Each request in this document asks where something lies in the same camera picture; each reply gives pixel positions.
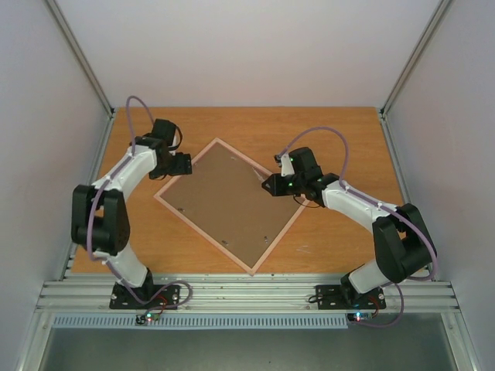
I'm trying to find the aluminium corner post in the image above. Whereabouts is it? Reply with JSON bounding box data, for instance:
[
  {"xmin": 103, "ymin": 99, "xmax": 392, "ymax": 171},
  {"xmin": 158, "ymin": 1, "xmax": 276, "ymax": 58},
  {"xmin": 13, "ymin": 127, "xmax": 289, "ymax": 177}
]
[
  {"xmin": 43, "ymin": 0, "xmax": 114, "ymax": 117},
  {"xmin": 379, "ymin": 0, "xmax": 453, "ymax": 117}
]

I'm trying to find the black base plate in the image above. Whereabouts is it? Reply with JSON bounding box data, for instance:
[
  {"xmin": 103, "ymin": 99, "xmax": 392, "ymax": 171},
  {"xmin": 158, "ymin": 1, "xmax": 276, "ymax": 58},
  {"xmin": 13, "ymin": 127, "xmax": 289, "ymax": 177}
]
[
  {"xmin": 109, "ymin": 284, "xmax": 181, "ymax": 310},
  {"xmin": 308, "ymin": 284, "xmax": 387, "ymax": 311}
]

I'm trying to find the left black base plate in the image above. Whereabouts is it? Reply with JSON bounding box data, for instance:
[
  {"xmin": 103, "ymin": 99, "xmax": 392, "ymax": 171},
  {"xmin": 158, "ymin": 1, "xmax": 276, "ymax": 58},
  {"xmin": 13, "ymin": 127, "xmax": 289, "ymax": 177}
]
[{"xmin": 109, "ymin": 284, "xmax": 181, "ymax": 310}]

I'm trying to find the pink photo frame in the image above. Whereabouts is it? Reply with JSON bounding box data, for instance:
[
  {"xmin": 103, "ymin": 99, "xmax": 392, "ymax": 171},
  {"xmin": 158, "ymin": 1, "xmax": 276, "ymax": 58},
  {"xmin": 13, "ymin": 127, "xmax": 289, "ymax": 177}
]
[{"xmin": 155, "ymin": 138, "xmax": 304, "ymax": 275}]

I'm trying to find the clear plastic screwdriver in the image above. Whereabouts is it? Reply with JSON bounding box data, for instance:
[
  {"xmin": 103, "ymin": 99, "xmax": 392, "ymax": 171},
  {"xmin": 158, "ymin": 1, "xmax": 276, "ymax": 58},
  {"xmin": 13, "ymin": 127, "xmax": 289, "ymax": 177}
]
[{"xmin": 251, "ymin": 168, "xmax": 265, "ymax": 182}]

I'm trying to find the aluminium rail base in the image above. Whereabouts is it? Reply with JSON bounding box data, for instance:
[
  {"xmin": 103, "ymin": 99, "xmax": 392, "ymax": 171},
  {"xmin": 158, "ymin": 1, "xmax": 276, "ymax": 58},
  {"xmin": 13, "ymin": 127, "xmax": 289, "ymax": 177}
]
[{"xmin": 36, "ymin": 274, "xmax": 460, "ymax": 314}]

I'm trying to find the right aluminium corner post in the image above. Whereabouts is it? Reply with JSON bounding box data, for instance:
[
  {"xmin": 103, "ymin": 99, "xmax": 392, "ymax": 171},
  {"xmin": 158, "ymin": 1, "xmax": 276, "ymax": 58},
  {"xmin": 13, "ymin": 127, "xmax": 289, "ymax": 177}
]
[{"xmin": 379, "ymin": 0, "xmax": 453, "ymax": 117}]

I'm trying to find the small circuit board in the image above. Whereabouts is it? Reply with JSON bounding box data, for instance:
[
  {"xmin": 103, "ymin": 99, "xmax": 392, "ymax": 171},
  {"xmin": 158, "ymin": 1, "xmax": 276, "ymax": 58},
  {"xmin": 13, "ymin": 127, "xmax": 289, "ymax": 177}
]
[
  {"xmin": 135, "ymin": 313, "xmax": 161, "ymax": 326},
  {"xmin": 347, "ymin": 311, "xmax": 374, "ymax": 322}
]

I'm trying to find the right small circuit board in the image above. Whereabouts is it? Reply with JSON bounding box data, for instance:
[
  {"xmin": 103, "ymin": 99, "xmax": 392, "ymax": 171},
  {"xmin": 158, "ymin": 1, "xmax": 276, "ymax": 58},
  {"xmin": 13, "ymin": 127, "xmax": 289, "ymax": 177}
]
[{"xmin": 347, "ymin": 311, "xmax": 374, "ymax": 322}]

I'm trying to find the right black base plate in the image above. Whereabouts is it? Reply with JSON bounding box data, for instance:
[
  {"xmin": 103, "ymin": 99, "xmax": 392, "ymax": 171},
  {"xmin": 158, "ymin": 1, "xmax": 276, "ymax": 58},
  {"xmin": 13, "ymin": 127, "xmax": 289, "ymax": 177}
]
[{"xmin": 308, "ymin": 284, "xmax": 387, "ymax": 311}]

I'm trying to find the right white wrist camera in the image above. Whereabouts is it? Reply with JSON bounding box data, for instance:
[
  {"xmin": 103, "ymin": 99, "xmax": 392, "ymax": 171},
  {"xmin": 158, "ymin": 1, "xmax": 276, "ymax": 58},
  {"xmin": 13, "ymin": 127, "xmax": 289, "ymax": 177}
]
[{"xmin": 274, "ymin": 153, "xmax": 295, "ymax": 177}]

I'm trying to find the grey slotted cable duct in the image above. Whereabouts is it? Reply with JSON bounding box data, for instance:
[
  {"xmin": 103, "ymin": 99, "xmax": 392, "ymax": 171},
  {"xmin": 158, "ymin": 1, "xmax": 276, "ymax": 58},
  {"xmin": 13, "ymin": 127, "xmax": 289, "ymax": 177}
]
[{"xmin": 52, "ymin": 313, "xmax": 348, "ymax": 331}]

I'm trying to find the left aluminium corner post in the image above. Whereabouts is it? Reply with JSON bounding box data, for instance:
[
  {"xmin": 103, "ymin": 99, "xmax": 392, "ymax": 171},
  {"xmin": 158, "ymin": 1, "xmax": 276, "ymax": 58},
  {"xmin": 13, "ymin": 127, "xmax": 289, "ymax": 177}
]
[{"xmin": 43, "ymin": 0, "xmax": 114, "ymax": 117}]

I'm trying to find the left small circuit board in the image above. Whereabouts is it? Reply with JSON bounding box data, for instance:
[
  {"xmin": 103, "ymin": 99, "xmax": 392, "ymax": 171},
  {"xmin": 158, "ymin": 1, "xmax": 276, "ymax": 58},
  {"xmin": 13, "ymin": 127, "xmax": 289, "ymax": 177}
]
[{"xmin": 135, "ymin": 313, "xmax": 161, "ymax": 326}]

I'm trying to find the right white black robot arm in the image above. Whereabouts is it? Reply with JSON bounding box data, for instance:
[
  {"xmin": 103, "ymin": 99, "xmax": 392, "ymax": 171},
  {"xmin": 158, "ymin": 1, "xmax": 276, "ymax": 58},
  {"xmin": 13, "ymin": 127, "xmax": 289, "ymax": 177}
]
[{"xmin": 261, "ymin": 147, "xmax": 437, "ymax": 307}]

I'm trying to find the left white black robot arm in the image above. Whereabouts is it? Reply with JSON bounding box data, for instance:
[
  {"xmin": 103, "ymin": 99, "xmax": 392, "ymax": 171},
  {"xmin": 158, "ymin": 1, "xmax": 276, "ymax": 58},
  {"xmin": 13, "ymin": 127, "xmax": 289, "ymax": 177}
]
[{"xmin": 70, "ymin": 119, "xmax": 192, "ymax": 308}]

